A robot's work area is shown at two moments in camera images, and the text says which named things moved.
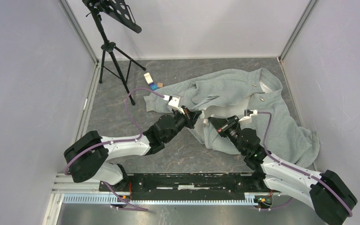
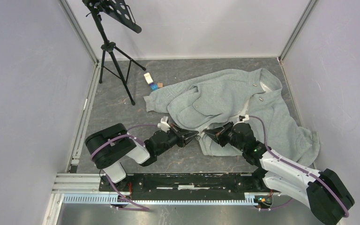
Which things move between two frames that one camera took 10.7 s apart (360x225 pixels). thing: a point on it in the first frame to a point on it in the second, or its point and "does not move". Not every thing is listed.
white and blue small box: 153,86 does not move
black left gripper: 190,116 to 183,136
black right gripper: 217,122 to 221,131
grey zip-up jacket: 252,95 does not move
